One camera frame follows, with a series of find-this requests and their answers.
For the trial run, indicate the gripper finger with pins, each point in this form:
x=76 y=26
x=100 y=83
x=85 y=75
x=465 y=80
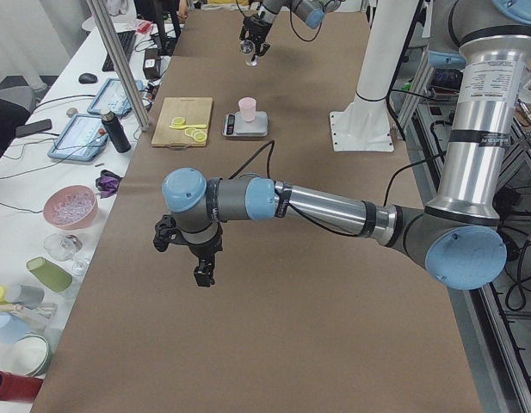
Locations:
x=200 y=273
x=244 y=33
x=209 y=267
x=262 y=47

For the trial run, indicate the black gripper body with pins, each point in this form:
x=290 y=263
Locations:
x=257 y=27
x=203 y=249

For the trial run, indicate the glass sauce bottle metal spout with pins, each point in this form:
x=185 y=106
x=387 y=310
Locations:
x=248 y=49

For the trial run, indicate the pink plastic cup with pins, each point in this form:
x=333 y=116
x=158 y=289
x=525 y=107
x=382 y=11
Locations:
x=247 y=108

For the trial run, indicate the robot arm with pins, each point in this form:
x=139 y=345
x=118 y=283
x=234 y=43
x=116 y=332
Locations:
x=454 y=235
x=310 y=12

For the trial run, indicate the silver kitchen scale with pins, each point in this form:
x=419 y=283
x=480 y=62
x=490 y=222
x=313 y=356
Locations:
x=235 y=127

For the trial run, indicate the green plastic cup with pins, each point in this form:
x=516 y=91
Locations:
x=49 y=274

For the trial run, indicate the grey cup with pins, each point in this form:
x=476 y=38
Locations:
x=30 y=297

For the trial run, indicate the light blue cup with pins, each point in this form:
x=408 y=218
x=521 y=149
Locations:
x=12 y=328

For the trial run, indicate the red cylinder cup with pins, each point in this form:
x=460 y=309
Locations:
x=17 y=388

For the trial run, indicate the wooden cutting board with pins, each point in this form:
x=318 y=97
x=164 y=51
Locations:
x=196 y=110

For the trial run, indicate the black power box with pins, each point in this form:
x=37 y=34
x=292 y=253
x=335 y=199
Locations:
x=152 y=64

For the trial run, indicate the pink bowl with ice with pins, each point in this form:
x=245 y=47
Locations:
x=71 y=208

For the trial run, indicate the wine glass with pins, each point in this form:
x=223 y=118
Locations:
x=65 y=248

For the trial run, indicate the blue teach pendant far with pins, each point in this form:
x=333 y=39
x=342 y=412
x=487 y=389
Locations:
x=112 y=96

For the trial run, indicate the blue teach pendant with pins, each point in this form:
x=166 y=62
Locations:
x=81 y=141
x=112 y=96

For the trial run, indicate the black thermos bottle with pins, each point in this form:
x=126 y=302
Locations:
x=114 y=129

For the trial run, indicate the black computer mouse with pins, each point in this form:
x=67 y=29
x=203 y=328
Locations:
x=87 y=78

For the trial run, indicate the blue teach pendant near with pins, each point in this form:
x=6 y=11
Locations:
x=81 y=141

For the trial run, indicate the white green bowl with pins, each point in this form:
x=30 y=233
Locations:
x=30 y=356

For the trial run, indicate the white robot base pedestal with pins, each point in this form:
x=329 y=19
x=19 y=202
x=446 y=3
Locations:
x=364 y=123

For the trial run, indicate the aluminium frame post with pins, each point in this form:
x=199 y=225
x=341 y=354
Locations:
x=115 y=50

